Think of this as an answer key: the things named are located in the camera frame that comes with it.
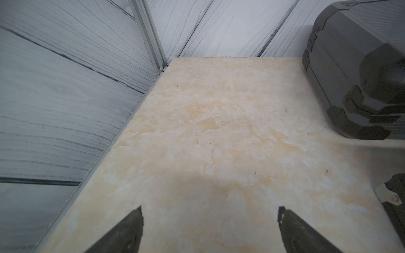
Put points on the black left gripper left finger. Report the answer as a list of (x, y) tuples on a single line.
[(124, 237)]

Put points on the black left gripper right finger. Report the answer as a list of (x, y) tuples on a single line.
[(299, 237)]

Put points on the black poker case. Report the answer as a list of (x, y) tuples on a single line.
[(391, 195), (355, 58)]

